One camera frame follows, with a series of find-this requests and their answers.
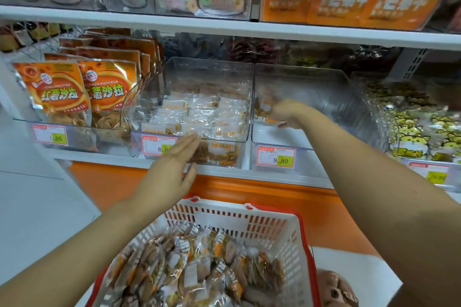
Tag person's right hand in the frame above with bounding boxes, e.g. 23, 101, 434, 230
270, 98, 325, 131

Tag person's left hand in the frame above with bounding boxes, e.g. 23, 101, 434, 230
130, 132, 203, 221

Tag small brown snack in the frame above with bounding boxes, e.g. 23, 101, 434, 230
261, 96, 280, 120

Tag pile of small brown snacks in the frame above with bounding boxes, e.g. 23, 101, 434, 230
104, 223, 285, 307

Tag white red-rimmed shopping basket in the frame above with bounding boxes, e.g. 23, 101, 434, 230
86, 195, 321, 307

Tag white snack shelf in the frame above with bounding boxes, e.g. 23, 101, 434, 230
0, 0, 461, 203

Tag stack of orange packets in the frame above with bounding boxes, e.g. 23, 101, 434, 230
13, 28, 163, 131

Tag person's left forearm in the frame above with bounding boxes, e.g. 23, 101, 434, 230
0, 202, 174, 307

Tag person's right forearm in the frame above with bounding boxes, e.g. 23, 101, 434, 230
299, 109, 461, 307

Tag orange shelf base panel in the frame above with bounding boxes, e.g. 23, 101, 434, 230
68, 161, 383, 257

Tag yellow hamster snack packets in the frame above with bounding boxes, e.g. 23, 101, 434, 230
364, 80, 461, 164

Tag white yellow price tag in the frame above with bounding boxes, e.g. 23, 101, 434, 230
141, 134, 177, 158
32, 123, 69, 147
255, 145, 296, 169
407, 161, 451, 188

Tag pink clog sandal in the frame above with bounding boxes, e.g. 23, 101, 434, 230
317, 269, 360, 307

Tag white wire mesh panel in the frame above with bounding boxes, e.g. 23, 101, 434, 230
0, 23, 73, 67

